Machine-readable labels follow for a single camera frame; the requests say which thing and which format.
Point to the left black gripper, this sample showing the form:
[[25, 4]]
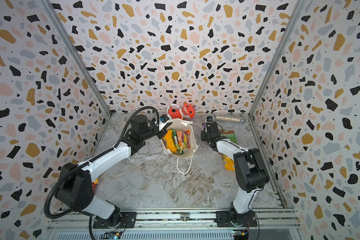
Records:
[[163, 132]]

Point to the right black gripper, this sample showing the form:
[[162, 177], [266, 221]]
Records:
[[206, 134]]

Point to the green snack packet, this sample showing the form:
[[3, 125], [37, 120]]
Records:
[[229, 134]]

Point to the orange snack stick packet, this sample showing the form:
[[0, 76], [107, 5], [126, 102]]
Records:
[[185, 139]]

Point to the green Fox's candy packet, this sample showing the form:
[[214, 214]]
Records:
[[177, 139]]

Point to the yellow chips packet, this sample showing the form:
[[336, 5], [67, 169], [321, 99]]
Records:
[[228, 163]]

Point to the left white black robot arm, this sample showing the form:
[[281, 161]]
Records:
[[74, 190]]

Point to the yellow snack bar packet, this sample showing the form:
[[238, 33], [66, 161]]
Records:
[[169, 142]]

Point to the red shark plush toy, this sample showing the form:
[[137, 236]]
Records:
[[185, 111]]

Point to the clear glitter plastic bottle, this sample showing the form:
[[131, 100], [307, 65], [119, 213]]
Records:
[[233, 119]]

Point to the yellow plush toy red dress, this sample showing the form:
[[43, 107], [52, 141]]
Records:
[[95, 183]]

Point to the green circuit board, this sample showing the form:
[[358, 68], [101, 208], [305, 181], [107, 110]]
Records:
[[112, 236]]

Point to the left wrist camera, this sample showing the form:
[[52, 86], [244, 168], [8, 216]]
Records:
[[164, 119]]

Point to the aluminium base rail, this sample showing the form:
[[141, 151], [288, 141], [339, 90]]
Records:
[[182, 224]]

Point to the left corner aluminium post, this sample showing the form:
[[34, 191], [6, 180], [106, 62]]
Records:
[[53, 16]]

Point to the corner aluminium post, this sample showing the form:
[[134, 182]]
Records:
[[278, 54], [53, 16]]

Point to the right corner aluminium post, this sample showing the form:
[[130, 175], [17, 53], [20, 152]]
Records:
[[278, 54]]

